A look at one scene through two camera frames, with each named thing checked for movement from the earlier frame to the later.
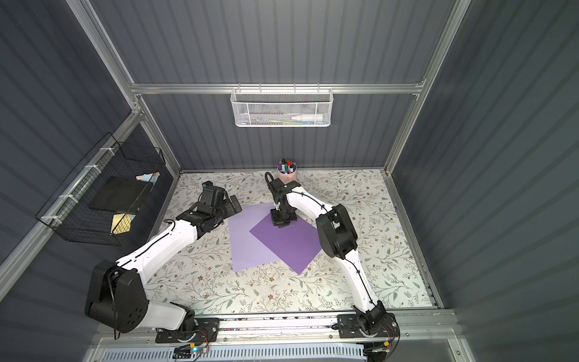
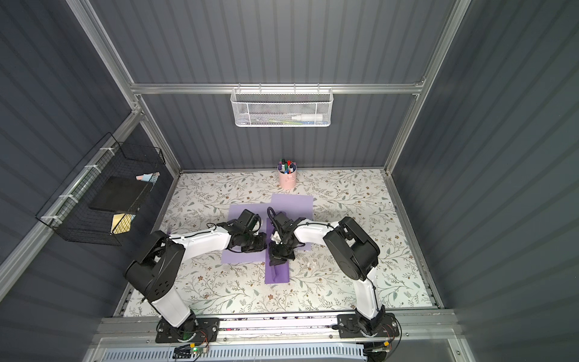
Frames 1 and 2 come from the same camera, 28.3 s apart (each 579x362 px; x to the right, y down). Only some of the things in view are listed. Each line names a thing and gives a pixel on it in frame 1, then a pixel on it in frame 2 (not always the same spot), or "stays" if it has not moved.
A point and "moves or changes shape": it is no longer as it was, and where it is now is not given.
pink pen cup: x=286 y=171 stays
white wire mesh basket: x=282 y=107 stays
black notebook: x=120 y=194 stays
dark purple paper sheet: x=297 y=245 moves or changes shape
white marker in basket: x=308 y=118 stays
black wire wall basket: x=114 y=179 stays
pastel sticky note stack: x=151 y=177 stays
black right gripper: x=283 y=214 to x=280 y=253
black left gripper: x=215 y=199 to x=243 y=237
